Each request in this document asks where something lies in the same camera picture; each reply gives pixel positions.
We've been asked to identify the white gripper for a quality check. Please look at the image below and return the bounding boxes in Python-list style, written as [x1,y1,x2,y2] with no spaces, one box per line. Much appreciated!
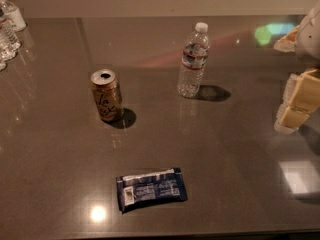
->
[274,1,320,134]

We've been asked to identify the blue rxbar blueberry wrapper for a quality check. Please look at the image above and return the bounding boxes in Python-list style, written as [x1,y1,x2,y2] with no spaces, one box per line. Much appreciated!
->
[116,168,188,213]

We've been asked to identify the clear plastic water bottle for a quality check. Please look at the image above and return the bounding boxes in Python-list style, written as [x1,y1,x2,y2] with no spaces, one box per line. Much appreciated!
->
[177,22,210,98]

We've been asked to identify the gold LaCroix soda can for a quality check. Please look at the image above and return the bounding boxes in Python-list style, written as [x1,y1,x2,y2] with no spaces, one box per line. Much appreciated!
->
[90,69,124,122]

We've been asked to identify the clear water bottle left edge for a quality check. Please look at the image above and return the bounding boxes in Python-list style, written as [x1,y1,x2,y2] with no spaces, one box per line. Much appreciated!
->
[0,9,21,61]

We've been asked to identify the white label bottle at corner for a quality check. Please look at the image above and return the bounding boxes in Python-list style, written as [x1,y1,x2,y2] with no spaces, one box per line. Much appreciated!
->
[0,0,27,32]

